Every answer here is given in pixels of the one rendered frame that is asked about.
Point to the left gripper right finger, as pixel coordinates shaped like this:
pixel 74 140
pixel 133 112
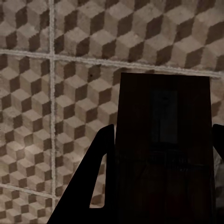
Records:
pixel 218 139

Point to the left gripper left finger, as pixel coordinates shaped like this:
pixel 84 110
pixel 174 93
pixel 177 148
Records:
pixel 73 207

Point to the mousetrap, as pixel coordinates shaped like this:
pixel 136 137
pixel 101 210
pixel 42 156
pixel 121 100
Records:
pixel 164 150

